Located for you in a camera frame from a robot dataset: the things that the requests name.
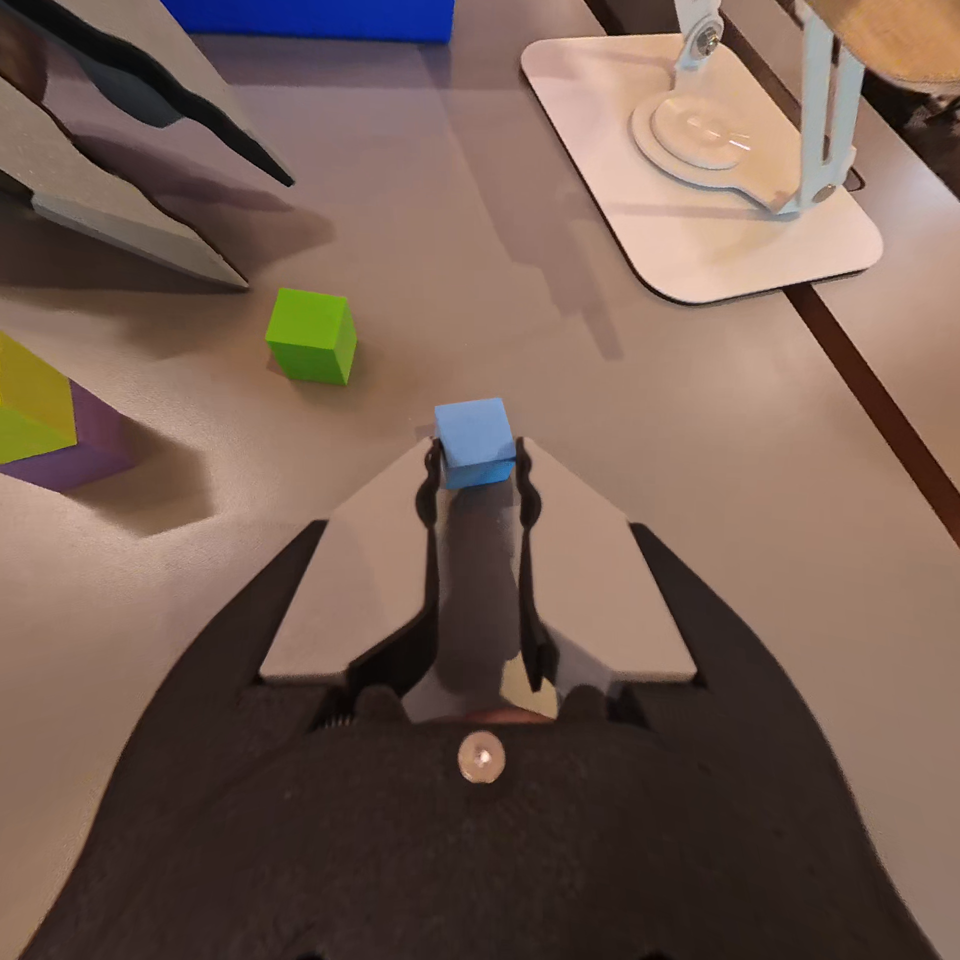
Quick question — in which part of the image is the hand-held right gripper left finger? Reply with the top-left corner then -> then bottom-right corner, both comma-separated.
258,437 -> 444,697

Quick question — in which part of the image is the green foam cube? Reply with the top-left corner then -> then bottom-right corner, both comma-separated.
264,288 -> 358,387

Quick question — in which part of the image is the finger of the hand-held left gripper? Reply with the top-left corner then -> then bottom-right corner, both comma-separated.
0,0 -> 296,189
0,75 -> 250,292

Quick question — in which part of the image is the blue plastic bin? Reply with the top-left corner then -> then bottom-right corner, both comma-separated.
161,0 -> 455,44

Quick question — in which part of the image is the blue foam cube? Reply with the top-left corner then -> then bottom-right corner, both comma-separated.
433,397 -> 517,491

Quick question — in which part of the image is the white document stand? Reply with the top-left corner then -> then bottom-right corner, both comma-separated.
519,0 -> 885,306
795,0 -> 960,95

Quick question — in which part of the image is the yellow foam cube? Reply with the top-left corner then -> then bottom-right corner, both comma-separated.
0,330 -> 78,466

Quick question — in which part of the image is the purple foam cube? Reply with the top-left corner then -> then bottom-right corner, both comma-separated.
0,378 -> 140,494

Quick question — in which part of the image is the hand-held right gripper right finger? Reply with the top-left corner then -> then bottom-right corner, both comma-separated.
514,437 -> 699,693

